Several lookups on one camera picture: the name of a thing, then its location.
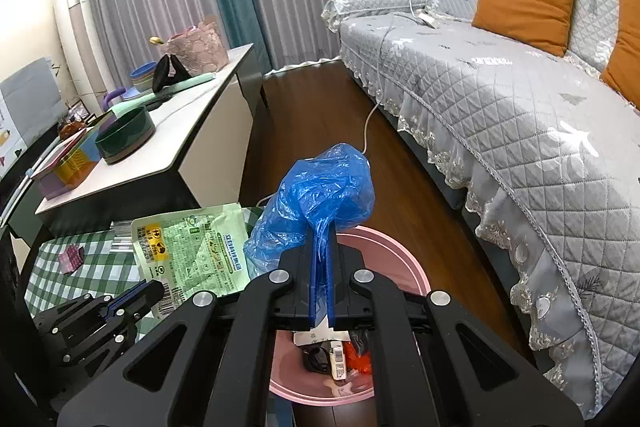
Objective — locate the mint green mat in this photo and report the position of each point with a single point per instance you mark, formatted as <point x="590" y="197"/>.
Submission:
<point x="195" y="81"/>

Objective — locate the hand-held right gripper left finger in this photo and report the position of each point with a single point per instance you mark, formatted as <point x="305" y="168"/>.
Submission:
<point x="314" y="272"/>

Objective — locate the clear plastic packaging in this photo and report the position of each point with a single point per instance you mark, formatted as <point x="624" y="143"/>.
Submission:
<point x="120" y="237"/>

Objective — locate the white charger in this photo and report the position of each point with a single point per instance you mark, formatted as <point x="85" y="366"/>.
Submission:
<point x="429" y="19"/>

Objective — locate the grey quilted sofa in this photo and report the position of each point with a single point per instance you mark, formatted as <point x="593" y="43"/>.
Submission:
<point x="500" y="107"/>

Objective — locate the green round tin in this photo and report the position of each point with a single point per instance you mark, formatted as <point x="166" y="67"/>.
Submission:
<point x="125" y="142"/>

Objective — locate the small yellow ornament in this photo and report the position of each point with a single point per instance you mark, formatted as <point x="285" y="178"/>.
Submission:
<point x="157" y="41"/>

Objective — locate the small black item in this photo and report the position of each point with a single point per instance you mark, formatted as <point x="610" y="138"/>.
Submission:
<point x="316" y="359"/>

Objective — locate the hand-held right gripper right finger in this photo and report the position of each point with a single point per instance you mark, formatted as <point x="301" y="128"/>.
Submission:
<point x="332" y="277"/>

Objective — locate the white barcode packet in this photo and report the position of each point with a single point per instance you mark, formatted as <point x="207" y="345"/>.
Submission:
<point x="339" y="359"/>

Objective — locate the colourful box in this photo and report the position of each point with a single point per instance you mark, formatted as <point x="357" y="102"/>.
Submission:
<point x="70" y="172"/>

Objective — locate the orange wrapper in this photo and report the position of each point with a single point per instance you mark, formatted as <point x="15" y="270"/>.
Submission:
<point x="360" y="354"/>

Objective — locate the green checked tablecloth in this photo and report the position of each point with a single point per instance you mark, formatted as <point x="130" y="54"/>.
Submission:
<point x="90" y="267"/>

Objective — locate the pink bin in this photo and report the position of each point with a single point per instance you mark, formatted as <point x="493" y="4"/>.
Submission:
<point x="390" y="257"/>

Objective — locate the blue plastic bag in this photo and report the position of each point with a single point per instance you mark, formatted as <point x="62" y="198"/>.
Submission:
<point x="320" y="187"/>

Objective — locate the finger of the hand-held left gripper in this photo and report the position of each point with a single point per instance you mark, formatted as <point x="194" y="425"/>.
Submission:
<point x="132" y="324"/>
<point x="132" y="299"/>

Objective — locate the orange cushion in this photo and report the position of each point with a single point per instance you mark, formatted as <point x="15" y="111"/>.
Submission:
<point x="525" y="2"/>
<point x="625" y="57"/>

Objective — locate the grey printed cover cloth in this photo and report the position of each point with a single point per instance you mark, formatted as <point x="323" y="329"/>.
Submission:
<point x="35" y="97"/>

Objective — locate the stack of coloured bowls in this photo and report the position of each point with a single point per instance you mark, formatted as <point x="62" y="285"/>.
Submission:
<point x="142" y="74"/>

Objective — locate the pink lace basket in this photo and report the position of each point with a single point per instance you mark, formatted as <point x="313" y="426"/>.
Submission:
<point x="200" y="49"/>

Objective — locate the white standing air conditioner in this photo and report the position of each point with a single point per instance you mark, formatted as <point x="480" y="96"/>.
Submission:
<point x="80" y="32"/>

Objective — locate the green snack bag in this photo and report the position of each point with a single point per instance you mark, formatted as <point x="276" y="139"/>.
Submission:
<point x="190" y="252"/>

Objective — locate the pink patterned packet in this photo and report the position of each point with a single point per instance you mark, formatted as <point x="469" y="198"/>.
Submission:
<point x="70" y="259"/>

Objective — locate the white top side cabinet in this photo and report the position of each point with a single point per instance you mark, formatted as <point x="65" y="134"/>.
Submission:
<point x="200" y="107"/>

